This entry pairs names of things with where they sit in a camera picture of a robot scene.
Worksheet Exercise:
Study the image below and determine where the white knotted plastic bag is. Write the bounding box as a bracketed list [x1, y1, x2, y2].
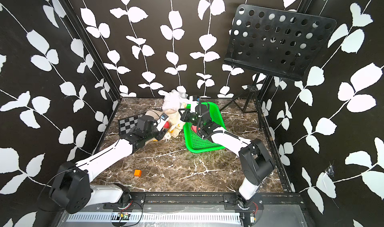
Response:
[158, 90, 193, 112]

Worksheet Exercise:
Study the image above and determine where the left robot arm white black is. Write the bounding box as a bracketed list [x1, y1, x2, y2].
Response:
[49, 114, 169, 214]

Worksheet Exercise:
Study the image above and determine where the yellow banana print plastic bag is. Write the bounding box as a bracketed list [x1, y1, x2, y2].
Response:
[146, 110, 185, 141]

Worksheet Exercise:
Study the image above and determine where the white slotted cable duct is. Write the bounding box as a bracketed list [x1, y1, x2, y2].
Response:
[66, 212, 241, 224]

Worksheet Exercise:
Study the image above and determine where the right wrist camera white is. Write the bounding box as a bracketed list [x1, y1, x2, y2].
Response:
[189, 96, 200, 112]

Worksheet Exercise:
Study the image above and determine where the black white checkerboard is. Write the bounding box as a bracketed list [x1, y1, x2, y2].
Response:
[118, 114, 144, 137]

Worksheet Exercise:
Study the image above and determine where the black perforated music stand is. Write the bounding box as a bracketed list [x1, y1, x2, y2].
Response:
[218, 4, 337, 129]

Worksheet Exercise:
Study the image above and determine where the green perforated plastic basket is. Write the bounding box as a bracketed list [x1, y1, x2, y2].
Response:
[182, 102, 227, 154]

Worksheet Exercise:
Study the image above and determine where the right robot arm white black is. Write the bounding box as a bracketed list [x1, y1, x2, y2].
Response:
[178, 99, 276, 209]

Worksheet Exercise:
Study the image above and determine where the small orange cube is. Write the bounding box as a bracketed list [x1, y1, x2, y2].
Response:
[134, 169, 142, 177]

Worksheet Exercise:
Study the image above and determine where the red apple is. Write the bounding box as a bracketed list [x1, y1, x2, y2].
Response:
[191, 125, 200, 134]
[163, 122, 170, 129]

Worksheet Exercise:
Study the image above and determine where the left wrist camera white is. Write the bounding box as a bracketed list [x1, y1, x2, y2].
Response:
[156, 113, 169, 131]

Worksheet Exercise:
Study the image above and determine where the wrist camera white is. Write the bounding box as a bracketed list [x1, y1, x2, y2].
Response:
[189, 96, 200, 112]
[156, 113, 169, 131]

